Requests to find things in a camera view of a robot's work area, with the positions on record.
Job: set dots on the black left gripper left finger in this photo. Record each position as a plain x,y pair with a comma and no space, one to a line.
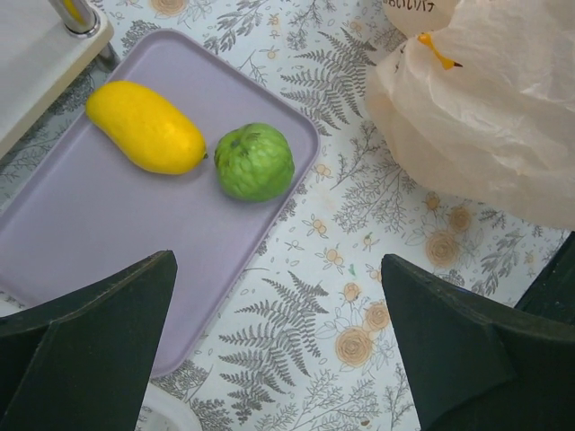
83,360

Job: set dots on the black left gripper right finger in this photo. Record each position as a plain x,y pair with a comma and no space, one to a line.
473,363

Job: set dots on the yellow mango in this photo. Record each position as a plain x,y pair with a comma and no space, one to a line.
147,128

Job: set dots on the orange plastic grocery bag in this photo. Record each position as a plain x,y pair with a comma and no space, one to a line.
483,108

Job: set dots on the purple plastic tray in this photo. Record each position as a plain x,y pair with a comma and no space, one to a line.
87,211

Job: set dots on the floral patterned table mat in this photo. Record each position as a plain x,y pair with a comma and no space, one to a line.
303,341

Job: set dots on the white two-tier shelf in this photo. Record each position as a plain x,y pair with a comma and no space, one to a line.
45,45

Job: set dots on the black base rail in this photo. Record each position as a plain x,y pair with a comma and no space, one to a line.
551,295

